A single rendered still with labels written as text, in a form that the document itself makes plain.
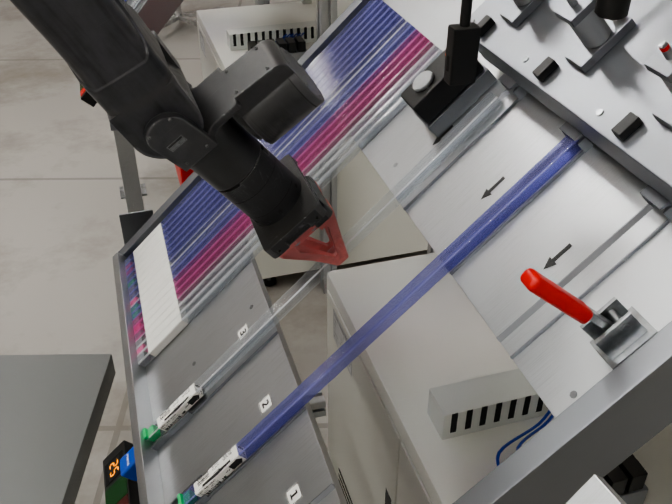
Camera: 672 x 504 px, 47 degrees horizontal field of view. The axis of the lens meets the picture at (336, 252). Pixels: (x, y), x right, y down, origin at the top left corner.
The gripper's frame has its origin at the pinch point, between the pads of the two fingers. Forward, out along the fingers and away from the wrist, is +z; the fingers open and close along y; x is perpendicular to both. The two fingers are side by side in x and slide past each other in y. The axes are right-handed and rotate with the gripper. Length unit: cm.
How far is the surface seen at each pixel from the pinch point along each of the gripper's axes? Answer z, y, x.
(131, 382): 1.1, 8.4, 29.3
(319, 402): 53, 37, 31
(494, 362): 40.5, 8.8, -1.2
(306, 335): 86, 91, 42
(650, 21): -7.4, -13.7, -31.5
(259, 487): 2.0, -15.7, 17.5
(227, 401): 2.3, -3.7, 18.4
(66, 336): 48, 111, 90
